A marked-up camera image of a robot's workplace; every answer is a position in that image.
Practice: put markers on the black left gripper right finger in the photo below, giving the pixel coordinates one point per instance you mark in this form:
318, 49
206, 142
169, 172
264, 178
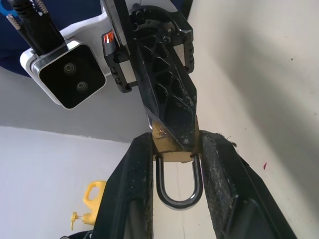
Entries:
229, 189

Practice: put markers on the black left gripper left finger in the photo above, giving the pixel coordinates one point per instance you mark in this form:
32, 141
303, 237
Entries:
124, 189

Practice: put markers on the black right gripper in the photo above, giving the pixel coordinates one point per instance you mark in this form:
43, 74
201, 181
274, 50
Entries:
119, 67

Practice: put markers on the brass padlock with steel shackle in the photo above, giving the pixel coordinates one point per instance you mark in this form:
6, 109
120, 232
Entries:
174, 155

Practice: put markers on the yellow plastic pump bottle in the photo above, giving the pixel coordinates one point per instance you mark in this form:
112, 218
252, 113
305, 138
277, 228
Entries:
94, 196

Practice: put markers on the black rounded object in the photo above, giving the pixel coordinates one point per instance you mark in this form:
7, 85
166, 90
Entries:
79, 235

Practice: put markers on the blue plastic clip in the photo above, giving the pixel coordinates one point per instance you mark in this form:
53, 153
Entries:
4, 9

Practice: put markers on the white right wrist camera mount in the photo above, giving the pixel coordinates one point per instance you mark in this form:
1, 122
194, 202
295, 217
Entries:
82, 35

